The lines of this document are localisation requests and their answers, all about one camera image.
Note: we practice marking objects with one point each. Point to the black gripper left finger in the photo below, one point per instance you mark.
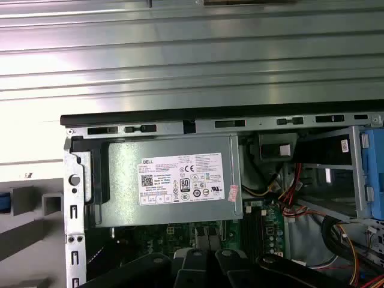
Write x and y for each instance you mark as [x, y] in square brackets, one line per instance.
[192, 270]

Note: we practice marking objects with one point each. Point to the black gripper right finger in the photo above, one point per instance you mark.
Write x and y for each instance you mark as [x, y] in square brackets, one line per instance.
[234, 270]

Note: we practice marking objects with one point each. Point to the black RAM slot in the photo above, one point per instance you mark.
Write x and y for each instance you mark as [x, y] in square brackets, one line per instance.
[258, 231]
[249, 228]

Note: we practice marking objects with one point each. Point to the green motherboard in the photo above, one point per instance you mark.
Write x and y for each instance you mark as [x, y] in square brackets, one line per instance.
[277, 240]

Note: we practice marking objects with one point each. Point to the grey power supply unit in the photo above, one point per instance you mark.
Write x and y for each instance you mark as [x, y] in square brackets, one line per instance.
[126, 180]

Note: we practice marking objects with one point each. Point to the black open PC case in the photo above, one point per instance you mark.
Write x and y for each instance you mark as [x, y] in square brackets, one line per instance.
[168, 127]

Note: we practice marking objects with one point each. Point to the grey optical drive cage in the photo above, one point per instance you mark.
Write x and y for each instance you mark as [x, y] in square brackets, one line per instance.
[356, 180]

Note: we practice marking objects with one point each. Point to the blue optical drive carrier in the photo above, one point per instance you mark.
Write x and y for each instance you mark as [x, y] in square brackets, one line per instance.
[375, 168]

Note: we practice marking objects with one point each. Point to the grey parts rack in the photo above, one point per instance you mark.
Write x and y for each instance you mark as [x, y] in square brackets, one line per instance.
[21, 237]

